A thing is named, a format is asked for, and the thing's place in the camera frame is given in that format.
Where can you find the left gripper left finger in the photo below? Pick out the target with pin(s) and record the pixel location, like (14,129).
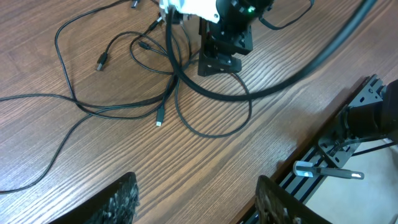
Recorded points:
(116,203)

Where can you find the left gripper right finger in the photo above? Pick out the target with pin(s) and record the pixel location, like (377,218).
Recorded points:
(276,206)

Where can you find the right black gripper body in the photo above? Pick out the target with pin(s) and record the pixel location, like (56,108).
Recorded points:
(218,48)

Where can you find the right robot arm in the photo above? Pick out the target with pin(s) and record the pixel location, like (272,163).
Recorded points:
(225,30)

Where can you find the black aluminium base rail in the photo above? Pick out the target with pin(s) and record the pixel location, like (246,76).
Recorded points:
(369,114)

